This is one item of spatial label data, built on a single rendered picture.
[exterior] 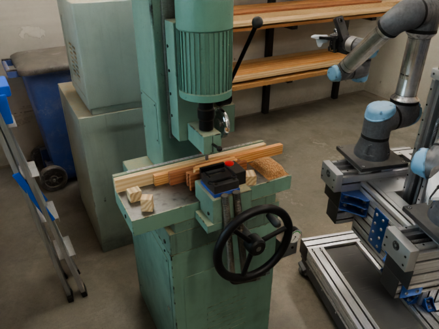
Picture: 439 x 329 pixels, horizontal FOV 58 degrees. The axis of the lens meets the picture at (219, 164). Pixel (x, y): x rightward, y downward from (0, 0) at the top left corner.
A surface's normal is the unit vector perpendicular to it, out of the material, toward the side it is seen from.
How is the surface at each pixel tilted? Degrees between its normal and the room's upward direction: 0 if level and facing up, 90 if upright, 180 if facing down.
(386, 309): 0
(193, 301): 90
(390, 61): 90
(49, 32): 90
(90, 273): 0
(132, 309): 0
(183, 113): 90
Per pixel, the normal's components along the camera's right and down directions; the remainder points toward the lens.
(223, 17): 0.63, 0.38
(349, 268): 0.00, -0.87
